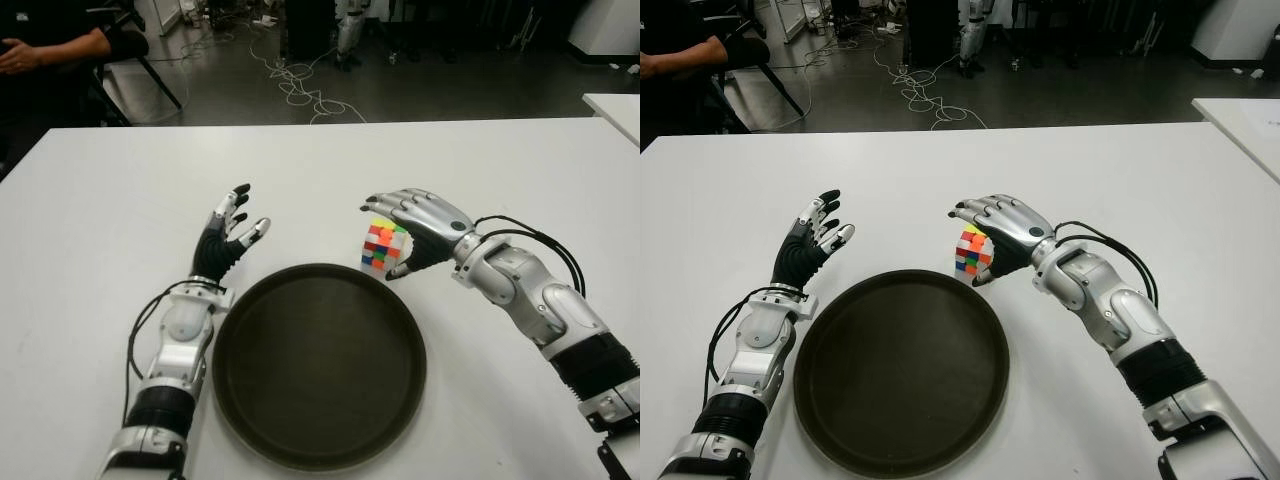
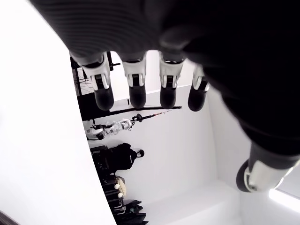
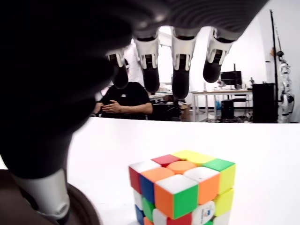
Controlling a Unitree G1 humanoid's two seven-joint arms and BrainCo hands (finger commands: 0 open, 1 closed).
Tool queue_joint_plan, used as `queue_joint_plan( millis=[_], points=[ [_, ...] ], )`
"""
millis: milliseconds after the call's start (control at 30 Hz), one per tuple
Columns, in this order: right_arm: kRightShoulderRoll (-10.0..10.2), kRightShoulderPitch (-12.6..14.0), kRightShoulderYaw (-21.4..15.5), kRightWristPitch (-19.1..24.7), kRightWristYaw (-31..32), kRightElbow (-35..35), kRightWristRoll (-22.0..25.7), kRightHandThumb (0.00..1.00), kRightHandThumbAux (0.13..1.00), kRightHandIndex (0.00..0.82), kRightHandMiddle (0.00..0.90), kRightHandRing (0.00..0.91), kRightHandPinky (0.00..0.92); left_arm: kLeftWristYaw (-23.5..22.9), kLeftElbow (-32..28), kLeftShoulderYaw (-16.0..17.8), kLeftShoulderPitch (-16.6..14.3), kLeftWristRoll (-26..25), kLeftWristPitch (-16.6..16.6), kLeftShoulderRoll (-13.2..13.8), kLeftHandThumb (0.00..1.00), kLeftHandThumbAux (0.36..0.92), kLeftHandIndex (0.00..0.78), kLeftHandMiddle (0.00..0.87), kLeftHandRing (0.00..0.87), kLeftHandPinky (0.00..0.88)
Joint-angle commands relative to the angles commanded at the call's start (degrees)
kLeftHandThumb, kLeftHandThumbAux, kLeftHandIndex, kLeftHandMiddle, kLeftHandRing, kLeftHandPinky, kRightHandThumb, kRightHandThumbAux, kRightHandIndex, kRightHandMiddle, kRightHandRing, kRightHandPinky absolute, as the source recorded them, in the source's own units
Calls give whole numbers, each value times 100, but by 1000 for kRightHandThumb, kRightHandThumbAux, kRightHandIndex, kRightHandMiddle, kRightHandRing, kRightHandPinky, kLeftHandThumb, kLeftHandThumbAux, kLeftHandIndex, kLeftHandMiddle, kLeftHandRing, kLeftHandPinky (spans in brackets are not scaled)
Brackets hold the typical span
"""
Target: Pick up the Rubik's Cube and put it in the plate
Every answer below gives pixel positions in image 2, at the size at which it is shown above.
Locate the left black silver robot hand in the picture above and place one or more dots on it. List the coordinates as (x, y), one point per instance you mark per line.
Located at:
(187, 23)

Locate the white humanoid robot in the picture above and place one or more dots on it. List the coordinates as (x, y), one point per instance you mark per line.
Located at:
(117, 125)

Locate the beige cloth bundle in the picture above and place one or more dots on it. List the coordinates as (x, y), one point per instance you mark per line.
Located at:
(122, 185)

